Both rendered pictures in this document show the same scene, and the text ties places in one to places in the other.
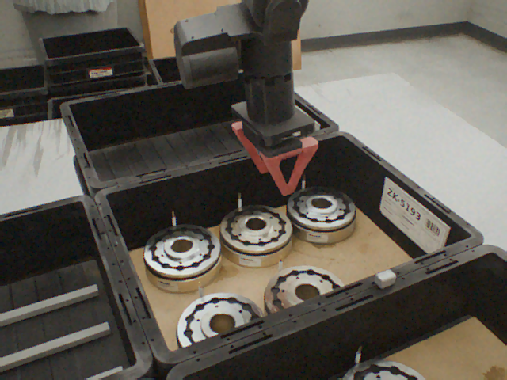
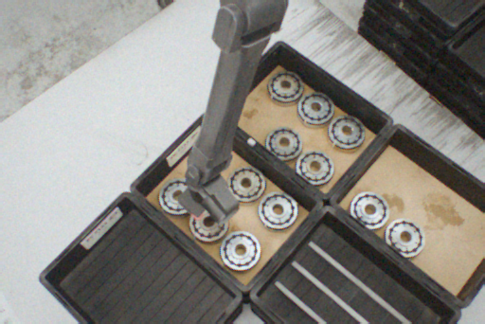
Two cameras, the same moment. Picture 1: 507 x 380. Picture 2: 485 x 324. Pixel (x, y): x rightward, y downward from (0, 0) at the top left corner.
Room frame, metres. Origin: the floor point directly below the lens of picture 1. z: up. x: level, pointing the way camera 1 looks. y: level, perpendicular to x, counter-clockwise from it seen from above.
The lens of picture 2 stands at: (0.60, 0.39, 2.16)
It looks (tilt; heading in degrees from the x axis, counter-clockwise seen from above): 67 degrees down; 249
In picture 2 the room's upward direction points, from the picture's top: 2 degrees counter-clockwise
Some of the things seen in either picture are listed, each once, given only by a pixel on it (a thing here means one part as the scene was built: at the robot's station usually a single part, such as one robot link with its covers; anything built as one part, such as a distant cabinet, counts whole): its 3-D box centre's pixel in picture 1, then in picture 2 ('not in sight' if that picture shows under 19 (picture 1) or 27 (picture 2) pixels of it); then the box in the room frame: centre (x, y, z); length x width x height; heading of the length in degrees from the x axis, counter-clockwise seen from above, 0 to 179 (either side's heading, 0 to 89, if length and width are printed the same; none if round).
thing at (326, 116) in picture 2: not in sight; (315, 107); (0.15, -0.20, 0.86); 0.10 x 0.10 x 0.01
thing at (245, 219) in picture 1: (256, 225); (208, 222); (0.54, -0.01, 0.86); 0.05 x 0.05 x 0.01
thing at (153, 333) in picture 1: (279, 222); (225, 196); (0.49, -0.03, 0.92); 0.40 x 0.30 x 0.02; 116
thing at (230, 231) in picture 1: (256, 227); (208, 222); (0.54, -0.01, 0.86); 0.10 x 0.10 x 0.01
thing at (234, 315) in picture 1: (222, 324); (278, 209); (0.37, 0.03, 0.86); 0.05 x 0.05 x 0.01
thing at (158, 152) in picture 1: (196, 147); (144, 291); (0.76, 0.10, 0.87); 0.40 x 0.30 x 0.11; 116
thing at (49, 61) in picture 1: (99, 92); not in sight; (2.09, 0.68, 0.37); 0.42 x 0.34 x 0.46; 108
